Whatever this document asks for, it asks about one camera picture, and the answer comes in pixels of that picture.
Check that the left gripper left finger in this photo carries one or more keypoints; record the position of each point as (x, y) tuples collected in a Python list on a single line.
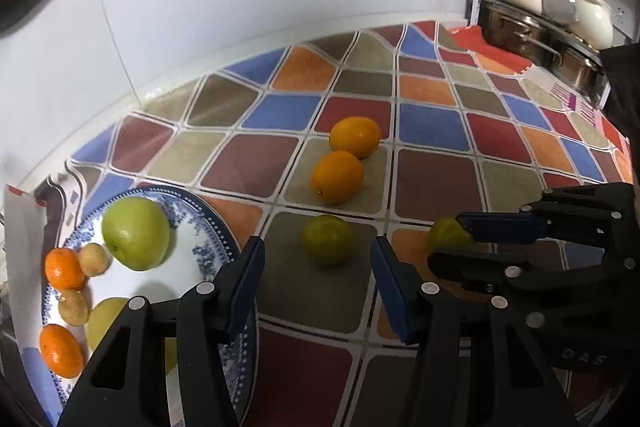
[(124, 383)]

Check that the medium orange mandarin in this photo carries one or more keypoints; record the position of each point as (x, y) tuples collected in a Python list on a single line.
[(63, 271)]

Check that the bright green apple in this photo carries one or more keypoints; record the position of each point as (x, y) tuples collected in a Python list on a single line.
[(137, 233)]

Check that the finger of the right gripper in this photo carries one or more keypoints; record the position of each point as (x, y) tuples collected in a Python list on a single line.
[(542, 220), (471, 275)]

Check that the blue white porcelain plate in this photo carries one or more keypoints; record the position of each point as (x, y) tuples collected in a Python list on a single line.
[(201, 242)]

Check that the white ceramic teapot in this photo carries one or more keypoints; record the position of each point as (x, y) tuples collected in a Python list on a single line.
[(594, 23)]

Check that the large orange mandarin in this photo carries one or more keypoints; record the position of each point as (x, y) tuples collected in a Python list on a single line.
[(61, 351)]

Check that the yellow green apple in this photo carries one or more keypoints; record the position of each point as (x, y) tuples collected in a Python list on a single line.
[(101, 318)]

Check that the brown kiwi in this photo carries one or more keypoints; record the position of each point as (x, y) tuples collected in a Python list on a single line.
[(93, 259), (73, 308)]

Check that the steel pots on rack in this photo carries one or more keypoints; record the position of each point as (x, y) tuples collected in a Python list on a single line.
[(569, 58)]

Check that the small orange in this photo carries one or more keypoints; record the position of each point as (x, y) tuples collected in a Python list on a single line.
[(337, 177), (357, 135)]

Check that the green mandarin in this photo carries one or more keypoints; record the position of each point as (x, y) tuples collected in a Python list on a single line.
[(328, 240), (447, 233)]

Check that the colourful diamond pattern mat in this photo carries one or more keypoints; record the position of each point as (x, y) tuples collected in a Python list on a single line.
[(464, 126)]

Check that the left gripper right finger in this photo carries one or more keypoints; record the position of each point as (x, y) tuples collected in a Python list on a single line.
[(476, 365)]

